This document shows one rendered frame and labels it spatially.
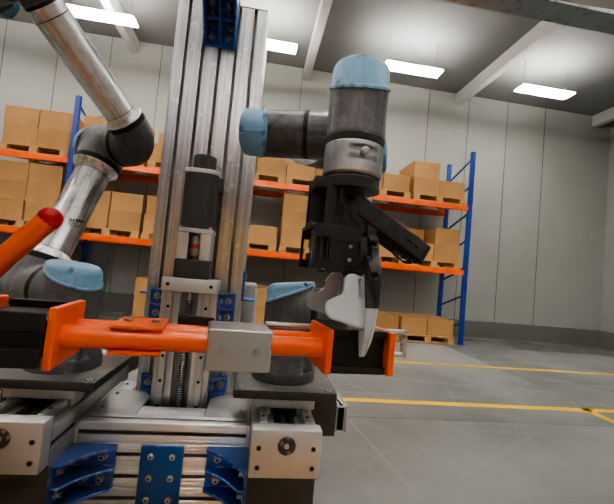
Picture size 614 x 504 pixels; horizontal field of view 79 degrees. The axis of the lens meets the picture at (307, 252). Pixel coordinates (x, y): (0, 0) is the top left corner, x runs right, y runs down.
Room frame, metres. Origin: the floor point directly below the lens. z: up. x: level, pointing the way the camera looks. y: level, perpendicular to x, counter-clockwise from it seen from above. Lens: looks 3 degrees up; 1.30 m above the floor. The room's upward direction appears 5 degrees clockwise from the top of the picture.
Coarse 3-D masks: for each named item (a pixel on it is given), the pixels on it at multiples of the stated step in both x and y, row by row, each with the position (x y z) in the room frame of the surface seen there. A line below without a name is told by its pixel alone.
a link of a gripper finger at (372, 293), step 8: (368, 248) 0.45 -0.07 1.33; (376, 248) 0.43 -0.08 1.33; (368, 256) 0.43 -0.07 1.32; (376, 256) 0.43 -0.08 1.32; (368, 264) 0.42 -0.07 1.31; (376, 264) 0.42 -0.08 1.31; (360, 272) 0.44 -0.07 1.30; (368, 272) 0.42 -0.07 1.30; (376, 272) 0.42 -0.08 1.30; (368, 280) 0.42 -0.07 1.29; (376, 280) 0.41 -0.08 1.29; (368, 288) 0.42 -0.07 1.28; (376, 288) 0.41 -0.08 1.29; (368, 296) 0.42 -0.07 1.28; (376, 296) 0.41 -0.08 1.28; (368, 304) 0.41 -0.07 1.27; (376, 304) 0.42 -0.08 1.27
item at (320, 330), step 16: (320, 320) 0.48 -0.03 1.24; (320, 336) 0.44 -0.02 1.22; (336, 336) 0.43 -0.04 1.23; (352, 336) 0.43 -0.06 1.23; (384, 336) 0.44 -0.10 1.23; (336, 352) 0.43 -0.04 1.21; (352, 352) 0.43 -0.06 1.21; (368, 352) 0.44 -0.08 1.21; (384, 352) 0.44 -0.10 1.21; (320, 368) 0.43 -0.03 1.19; (336, 368) 0.42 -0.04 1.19; (352, 368) 0.43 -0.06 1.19; (368, 368) 0.43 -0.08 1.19; (384, 368) 0.44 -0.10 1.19
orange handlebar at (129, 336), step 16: (80, 320) 0.40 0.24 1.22; (96, 320) 0.41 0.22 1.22; (112, 320) 0.42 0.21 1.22; (128, 320) 0.40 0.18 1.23; (144, 320) 0.41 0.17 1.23; (160, 320) 0.42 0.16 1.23; (64, 336) 0.36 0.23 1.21; (80, 336) 0.36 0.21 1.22; (96, 336) 0.37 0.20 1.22; (112, 336) 0.37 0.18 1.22; (128, 336) 0.37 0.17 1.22; (144, 336) 0.38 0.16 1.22; (160, 336) 0.38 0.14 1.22; (176, 336) 0.39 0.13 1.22; (192, 336) 0.39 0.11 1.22; (288, 336) 0.43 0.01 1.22; (304, 336) 0.46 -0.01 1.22; (112, 352) 0.37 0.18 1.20; (128, 352) 0.37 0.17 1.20; (144, 352) 0.38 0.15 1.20; (160, 352) 0.39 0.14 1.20; (272, 352) 0.41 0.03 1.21; (288, 352) 0.42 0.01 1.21; (304, 352) 0.42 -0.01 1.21; (320, 352) 0.42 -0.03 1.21
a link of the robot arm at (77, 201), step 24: (96, 144) 0.97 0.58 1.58; (96, 168) 0.97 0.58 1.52; (120, 168) 1.03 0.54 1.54; (72, 192) 0.94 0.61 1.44; (96, 192) 0.98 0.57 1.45; (72, 216) 0.93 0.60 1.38; (48, 240) 0.89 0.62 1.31; (72, 240) 0.93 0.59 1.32; (24, 264) 0.85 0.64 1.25; (0, 288) 0.85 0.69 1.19
